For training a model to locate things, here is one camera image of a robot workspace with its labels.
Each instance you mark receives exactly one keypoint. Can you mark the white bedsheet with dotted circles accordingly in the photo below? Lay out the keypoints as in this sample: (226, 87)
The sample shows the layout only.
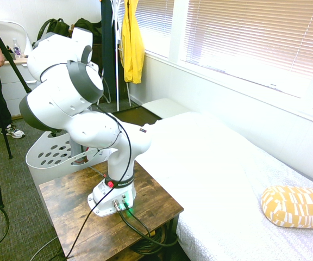
(227, 174)

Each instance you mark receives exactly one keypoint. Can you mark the clear plastic water bottle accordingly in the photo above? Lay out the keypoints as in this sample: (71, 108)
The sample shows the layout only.
(16, 48)

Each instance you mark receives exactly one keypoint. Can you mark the yellow white patterned pillow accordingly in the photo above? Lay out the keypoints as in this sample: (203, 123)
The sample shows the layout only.
(297, 206)

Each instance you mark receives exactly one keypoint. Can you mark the white sneaker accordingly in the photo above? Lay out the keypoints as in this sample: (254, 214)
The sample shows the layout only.
(13, 131)

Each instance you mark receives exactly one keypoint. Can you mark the yellow jacket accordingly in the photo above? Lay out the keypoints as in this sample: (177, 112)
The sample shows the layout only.
(131, 40)

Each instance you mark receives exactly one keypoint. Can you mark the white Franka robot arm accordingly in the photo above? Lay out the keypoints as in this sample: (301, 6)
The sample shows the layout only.
(72, 108)

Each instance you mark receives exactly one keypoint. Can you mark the white perforated laundry basket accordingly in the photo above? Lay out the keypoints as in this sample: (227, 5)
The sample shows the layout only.
(50, 157)

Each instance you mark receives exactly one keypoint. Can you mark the white window blinds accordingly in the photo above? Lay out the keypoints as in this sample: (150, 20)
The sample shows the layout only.
(243, 35)

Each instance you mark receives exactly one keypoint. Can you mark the black backpack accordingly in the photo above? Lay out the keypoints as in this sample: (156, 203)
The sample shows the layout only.
(53, 28)

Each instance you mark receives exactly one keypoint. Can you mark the white dresser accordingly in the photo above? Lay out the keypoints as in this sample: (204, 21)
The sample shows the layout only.
(15, 81)

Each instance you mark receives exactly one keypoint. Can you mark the white coat rack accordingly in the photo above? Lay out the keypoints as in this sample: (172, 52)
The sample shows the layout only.
(117, 54)

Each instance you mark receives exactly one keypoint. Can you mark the rustic wooden side table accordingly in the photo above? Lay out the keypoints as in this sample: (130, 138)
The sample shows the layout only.
(110, 217)

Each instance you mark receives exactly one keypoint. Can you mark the dark navy hanging garment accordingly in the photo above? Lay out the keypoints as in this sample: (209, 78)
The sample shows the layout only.
(108, 49)

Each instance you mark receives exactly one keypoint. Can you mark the white curved desk lamp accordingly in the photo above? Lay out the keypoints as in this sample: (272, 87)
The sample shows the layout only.
(23, 35)

